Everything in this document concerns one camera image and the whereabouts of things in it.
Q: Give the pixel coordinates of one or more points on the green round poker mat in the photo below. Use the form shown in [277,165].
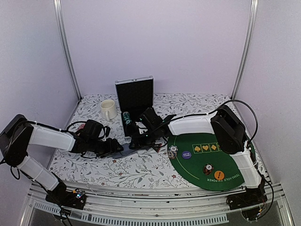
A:
[198,159]

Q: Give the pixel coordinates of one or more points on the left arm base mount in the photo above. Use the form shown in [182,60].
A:
[75,199]

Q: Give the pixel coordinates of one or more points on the orange poker chip stack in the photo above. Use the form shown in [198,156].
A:
[207,169]

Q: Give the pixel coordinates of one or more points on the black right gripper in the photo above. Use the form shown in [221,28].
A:
[138,143]

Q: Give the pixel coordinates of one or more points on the red patterned bowl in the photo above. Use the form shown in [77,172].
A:
[81,127]

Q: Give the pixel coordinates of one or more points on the cream ribbed ceramic mug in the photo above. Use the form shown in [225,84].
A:
[108,109]

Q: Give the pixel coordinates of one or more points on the aluminium poker case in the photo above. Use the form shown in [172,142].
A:
[135,96]

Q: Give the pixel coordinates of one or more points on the left aluminium frame post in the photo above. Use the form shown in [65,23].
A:
[64,41]

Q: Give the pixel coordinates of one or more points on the triangular all in marker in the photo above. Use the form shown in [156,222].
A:
[157,147]

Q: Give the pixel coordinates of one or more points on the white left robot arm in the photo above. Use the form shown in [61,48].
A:
[20,133]

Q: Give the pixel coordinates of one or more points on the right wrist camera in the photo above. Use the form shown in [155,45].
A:
[150,119]

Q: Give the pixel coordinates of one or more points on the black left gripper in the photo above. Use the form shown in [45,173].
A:
[112,148]

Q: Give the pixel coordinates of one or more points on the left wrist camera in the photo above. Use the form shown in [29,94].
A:
[94,130]

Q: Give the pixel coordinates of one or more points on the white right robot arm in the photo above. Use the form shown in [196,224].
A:
[222,122]

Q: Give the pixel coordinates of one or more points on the orange big blind button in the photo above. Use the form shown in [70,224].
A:
[219,175]

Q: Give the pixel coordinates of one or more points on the purple small blind button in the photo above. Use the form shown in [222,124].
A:
[186,155]

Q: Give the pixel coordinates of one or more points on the right aluminium frame post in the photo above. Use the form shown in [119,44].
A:
[247,44]

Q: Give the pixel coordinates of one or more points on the blue playing card deck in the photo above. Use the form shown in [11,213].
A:
[125,152]

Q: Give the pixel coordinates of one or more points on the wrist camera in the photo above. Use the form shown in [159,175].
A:
[150,119]
[94,130]

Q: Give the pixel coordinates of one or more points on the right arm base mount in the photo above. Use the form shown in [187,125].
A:
[247,199]

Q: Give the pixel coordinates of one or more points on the green blue chip stack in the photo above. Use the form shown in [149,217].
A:
[126,118]

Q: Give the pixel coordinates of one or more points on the front aluminium rail base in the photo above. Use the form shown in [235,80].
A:
[115,206]

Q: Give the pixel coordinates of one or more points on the aluminium frame post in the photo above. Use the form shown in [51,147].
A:
[64,41]
[247,44]

